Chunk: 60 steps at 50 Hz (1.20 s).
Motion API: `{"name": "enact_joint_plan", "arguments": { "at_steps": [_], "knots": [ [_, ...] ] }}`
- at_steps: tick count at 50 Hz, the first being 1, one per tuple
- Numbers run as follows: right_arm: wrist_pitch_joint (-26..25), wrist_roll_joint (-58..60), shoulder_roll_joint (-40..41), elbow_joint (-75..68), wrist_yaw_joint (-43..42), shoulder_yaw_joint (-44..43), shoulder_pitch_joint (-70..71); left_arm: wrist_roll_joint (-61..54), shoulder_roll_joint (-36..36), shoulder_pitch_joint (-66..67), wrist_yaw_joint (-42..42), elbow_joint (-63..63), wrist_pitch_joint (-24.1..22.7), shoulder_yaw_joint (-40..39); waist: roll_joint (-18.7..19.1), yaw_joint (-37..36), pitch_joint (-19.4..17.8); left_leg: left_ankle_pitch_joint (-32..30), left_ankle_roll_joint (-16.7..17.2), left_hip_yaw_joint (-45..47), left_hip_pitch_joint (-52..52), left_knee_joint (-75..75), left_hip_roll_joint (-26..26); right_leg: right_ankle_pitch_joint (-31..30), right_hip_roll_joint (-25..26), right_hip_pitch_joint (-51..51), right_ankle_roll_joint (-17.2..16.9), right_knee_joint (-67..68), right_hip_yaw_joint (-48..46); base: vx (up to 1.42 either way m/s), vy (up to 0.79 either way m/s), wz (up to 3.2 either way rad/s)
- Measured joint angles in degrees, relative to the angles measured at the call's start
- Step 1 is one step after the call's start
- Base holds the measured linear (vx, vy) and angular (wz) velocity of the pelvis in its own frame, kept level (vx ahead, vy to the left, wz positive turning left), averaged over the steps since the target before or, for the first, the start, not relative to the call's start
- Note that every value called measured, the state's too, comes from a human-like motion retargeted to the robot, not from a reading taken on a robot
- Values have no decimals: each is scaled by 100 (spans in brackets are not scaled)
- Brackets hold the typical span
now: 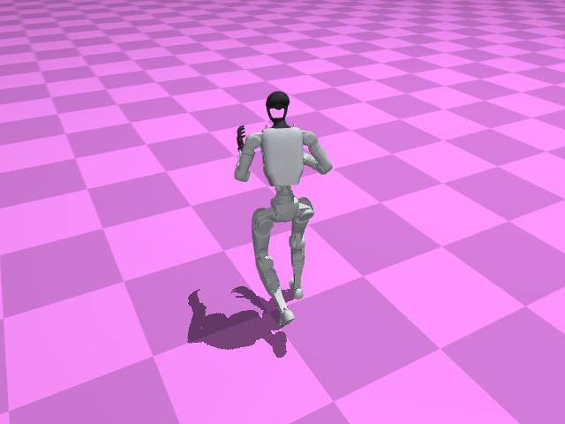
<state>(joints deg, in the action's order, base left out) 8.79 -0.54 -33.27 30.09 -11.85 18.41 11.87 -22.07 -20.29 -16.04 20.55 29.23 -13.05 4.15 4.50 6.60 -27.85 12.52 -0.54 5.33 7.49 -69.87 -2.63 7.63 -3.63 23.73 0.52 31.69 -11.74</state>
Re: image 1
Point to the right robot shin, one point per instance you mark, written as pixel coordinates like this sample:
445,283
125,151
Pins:
297,262

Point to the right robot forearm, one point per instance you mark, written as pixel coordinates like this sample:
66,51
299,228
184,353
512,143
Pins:
310,161

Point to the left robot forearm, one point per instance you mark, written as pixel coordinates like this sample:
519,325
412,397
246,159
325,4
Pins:
236,170

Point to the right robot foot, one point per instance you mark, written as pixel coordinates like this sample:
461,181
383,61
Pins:
297,293

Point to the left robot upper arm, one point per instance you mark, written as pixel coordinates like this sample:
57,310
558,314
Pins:
252,141

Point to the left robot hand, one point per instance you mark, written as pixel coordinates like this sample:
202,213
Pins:
240,138

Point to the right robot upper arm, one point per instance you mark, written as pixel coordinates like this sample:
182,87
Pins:
317,151

